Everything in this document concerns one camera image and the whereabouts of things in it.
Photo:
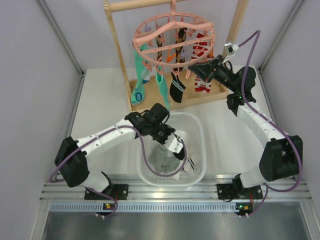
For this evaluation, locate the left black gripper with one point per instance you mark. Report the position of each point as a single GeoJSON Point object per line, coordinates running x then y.
{"type": "Point", "coordinates": [169, 131]}

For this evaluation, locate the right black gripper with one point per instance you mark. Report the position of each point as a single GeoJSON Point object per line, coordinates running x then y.
{"type": "Point", "coordinates": [206, 70]}

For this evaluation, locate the black sock white stripes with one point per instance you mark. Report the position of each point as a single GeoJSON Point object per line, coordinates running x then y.
{"type": "Point", "coordinates": [177, 89]}

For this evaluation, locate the pink round clip hanger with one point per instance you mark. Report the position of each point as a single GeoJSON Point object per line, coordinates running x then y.
{"type": "Point", "coordinates": [173, 40]}

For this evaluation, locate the black striped sock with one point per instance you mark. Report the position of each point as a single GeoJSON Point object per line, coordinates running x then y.
{"type": "Point", "coordinates": [180, 156]}

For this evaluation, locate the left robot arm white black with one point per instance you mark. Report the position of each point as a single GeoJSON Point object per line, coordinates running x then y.
{"type": "Point", "coordinates": [74, 155]}

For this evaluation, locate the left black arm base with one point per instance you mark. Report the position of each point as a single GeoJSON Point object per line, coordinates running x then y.
{"type": "Point", "coordinates": [119, 192]}

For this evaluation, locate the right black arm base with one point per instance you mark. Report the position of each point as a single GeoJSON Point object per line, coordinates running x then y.
{"type": "Point", "coordinates": [227, 192]}

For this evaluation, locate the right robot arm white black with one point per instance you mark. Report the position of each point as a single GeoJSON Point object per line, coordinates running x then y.
{"type": "Point", "coordinates": [282, 154]}

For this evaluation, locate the red white striped sock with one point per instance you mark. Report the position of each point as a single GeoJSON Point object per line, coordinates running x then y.
{"type": "Point", "coordinates": [202, 85]}

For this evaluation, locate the grey sock in basket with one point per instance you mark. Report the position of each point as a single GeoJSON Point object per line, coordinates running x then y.
{"type": "Point", "coordinates": [163, 160]}

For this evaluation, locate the white plastic laundry basket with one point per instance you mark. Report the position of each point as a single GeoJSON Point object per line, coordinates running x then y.
{"type": "Point", "coordinates": [190, 128]}

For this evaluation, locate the orange clothes peg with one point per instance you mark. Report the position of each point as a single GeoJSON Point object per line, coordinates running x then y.
{"type": "Point", "coordinates": [170, 57]}

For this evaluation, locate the white sock in basket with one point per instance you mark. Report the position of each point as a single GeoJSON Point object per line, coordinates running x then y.
{"type": "Point", "coordinates": [192, 168]}

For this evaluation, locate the green sock left hanging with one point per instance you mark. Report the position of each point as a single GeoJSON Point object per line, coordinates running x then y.
{"type": "Point", "coordinates": [142, 74]}

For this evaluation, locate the green sock hanging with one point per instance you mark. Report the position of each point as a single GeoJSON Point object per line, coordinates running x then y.
{"type": "Point", "coordinates": [163, 89]}
{"type": "Point", "coordinates": [142, 74]}

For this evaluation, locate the brown argyle sock hanging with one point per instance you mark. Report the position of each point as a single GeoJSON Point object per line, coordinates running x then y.
{"type": "Point", "coordinates": [180, 37]}

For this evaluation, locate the green sock right hanging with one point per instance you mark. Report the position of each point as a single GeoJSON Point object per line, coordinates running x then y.
{"type": "Point", "coordinates": [163, 89]}

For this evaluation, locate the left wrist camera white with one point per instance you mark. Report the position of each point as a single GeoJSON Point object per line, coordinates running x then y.
{"type": "Point", "coordinates": [174, 143]}

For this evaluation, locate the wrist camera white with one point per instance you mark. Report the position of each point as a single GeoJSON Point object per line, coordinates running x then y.
{"type": "Point", "coordinates": [174, 143]}
{"type": "Point", "coordinates": [229, 51]}

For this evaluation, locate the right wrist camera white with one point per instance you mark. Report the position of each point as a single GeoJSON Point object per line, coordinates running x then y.
{"type": "Point", "coordinates": [229, 51]}

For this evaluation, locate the wooden drying rack frame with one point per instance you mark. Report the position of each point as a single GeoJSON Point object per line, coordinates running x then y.
{"type": "Point", "coordinates": [190, 96]}

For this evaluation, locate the aluminium mounting rail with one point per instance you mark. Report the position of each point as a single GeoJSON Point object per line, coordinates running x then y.
{"type": "Point", "coordinates": [138, 190]}

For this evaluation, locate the perforated grey cable duct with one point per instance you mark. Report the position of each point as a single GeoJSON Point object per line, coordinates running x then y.
{"type": "Point", "coordinates": [150, 207]}

